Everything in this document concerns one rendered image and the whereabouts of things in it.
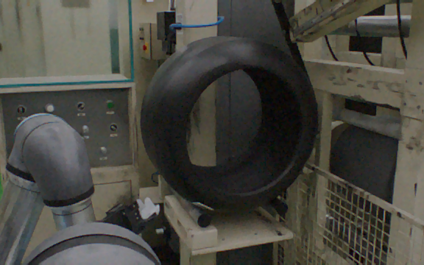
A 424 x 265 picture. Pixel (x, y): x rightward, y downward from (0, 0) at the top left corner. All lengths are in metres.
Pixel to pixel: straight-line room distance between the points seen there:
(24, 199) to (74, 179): 0.17
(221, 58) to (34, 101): 0.89
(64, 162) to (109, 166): 1.19
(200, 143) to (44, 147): 0.99
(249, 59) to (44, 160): 0.74
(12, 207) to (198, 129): 0.93
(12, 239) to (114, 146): 1.07
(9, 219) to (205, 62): 0.69
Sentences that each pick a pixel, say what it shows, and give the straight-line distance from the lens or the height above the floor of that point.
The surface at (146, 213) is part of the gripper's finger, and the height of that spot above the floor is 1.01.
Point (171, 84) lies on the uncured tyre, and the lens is 1.35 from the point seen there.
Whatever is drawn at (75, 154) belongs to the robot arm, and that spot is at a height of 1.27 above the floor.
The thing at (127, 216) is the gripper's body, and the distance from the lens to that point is 1.19.
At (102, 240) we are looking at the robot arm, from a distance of 0.33.
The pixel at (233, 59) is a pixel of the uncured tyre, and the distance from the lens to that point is 1.37.
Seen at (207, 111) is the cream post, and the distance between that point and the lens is 1.77.
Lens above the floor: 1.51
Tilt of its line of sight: 13 degrees down
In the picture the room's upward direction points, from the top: straight up
